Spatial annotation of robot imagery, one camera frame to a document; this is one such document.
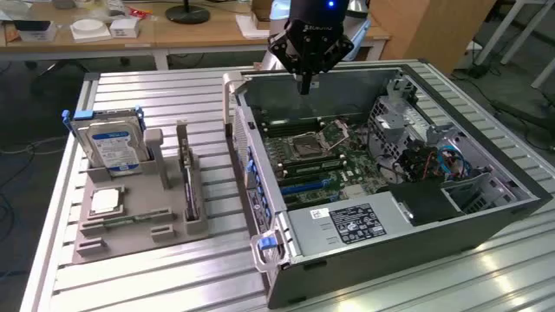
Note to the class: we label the black lamp base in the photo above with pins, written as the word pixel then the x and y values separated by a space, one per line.
pixel 187 15

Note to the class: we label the green motherboard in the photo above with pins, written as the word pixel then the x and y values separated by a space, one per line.
pixel 347 169

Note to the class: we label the silver chipset heatsink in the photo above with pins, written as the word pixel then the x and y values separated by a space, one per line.
pixel 355 192

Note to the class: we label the loose green RAM stick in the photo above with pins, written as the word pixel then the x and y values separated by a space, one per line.
pixel 130 219

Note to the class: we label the metal socket cover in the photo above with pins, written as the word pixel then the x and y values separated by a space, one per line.
pixel 336 133

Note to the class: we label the grey cup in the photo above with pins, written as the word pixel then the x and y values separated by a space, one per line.
pixel 63 4

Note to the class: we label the grey parts rack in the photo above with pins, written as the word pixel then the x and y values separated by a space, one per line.
pixel 143 201

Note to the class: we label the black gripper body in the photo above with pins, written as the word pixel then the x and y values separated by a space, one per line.
pixel 314 35

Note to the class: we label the white box with round top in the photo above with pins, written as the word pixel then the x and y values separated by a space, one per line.
pixel 88 29

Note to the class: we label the small graphics card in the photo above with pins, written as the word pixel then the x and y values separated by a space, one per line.
pixel 187 182

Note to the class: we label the grey power supply unit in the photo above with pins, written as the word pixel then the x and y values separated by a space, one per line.
pixel 312 234

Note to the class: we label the blue expansion slot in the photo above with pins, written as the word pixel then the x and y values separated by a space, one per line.
pixel 303 188

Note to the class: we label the wooden cabinet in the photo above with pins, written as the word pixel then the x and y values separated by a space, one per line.
pixel 434 32

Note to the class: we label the silver CPU chip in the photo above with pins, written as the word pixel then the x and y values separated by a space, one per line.
pixel 106 201

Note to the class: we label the white box with black top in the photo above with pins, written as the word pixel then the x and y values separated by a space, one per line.
pixel 35 32

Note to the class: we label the white table frame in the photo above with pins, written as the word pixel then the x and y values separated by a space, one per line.
pixel 498 32

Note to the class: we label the metal disk bay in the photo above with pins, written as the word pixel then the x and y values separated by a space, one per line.
pixel 390 130

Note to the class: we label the CPU socket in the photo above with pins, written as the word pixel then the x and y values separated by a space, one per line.
pixel 307 146

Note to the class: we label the black power adapter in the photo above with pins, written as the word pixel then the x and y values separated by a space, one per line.
pixel 476 71

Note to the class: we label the red packet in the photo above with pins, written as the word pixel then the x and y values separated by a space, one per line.
pixel 140 13

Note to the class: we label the small white carton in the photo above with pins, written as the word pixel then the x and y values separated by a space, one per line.
pixel 123 29

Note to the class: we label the white paper booklet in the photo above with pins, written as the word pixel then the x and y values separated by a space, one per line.
pixel 250 27

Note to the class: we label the hard disk with blue carrier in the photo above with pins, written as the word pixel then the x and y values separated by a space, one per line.
pixel 111 146

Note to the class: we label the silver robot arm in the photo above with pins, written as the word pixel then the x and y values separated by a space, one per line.
pixel 278 9

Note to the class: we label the blue case latch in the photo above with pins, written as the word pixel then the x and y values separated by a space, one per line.
pixel 267 244

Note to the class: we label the blue slot clip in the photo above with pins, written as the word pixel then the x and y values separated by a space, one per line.
pixel 260 196
pixel 256 180
pixel 250 159
pixel 267 214

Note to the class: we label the black office chair base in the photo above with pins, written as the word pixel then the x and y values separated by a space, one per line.
pixel 52 73

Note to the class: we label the installed RAM stick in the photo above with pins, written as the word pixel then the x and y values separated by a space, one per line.
pixel 312 165

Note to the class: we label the black fan block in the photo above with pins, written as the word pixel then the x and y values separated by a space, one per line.
pixel 411 162

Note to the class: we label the black grey PC case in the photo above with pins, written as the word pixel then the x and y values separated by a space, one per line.
pixel 390 260

